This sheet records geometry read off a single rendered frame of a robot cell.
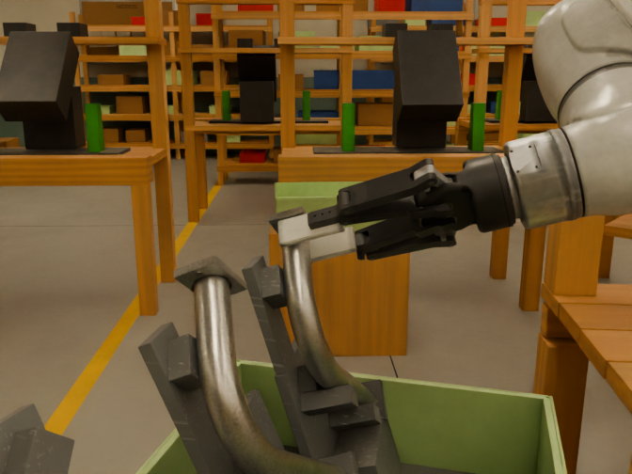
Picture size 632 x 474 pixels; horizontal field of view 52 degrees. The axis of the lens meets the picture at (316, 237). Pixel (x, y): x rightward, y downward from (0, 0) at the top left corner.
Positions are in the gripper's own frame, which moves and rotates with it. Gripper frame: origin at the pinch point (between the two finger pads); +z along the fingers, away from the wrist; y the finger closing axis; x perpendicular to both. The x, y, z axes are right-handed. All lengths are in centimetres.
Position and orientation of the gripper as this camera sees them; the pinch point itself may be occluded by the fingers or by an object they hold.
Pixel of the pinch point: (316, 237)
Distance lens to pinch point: 68.8
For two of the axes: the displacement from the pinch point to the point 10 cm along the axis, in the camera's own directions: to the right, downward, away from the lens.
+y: -3.2, -4.9, -8.1
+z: -9.4, 2.4, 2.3
